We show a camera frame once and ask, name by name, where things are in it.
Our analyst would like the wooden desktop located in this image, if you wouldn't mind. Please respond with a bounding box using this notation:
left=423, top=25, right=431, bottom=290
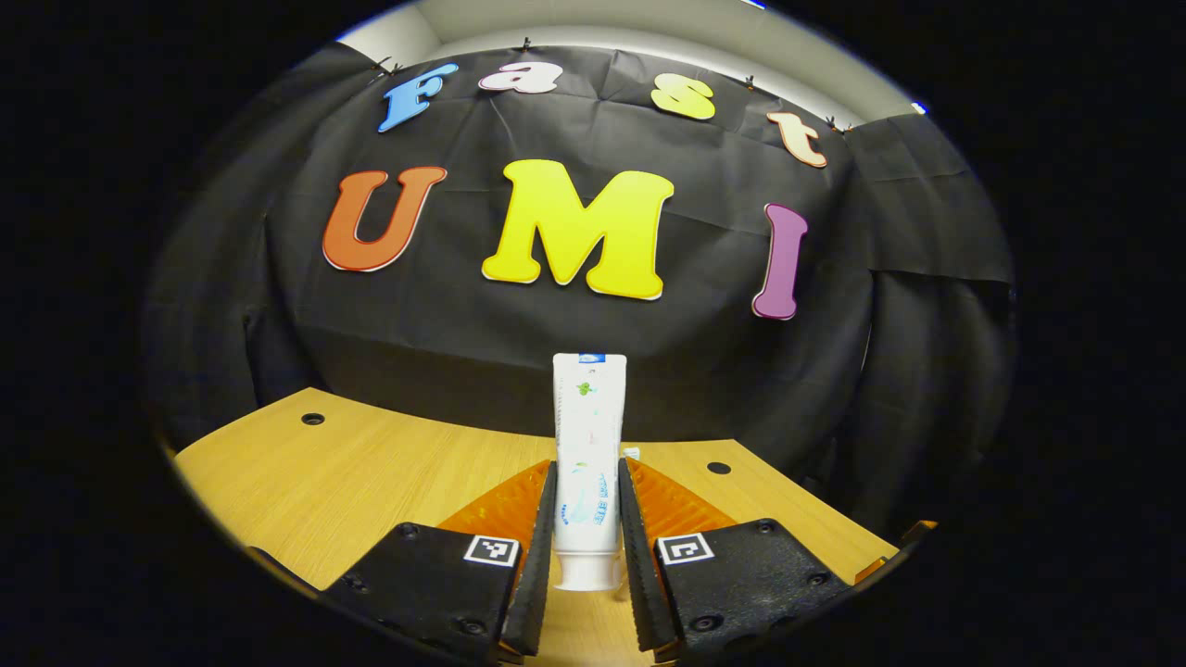
left=173, top=387, right=902, bottom=667

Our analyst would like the black backdrop cloth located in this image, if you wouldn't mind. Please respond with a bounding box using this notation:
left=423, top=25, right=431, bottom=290
left=144, top=44, right=1018, bottom=543

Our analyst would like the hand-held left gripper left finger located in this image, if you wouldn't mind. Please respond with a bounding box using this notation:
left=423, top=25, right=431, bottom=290
left=320, top=460, right=559, bottom=663

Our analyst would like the white toothpaste tube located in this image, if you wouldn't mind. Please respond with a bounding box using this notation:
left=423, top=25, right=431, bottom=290
left=552, top=352, right=628, bottom=592

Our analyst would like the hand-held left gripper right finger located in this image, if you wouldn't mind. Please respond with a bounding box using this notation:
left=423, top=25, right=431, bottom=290
left=618, top=456, right=853, bottom=661

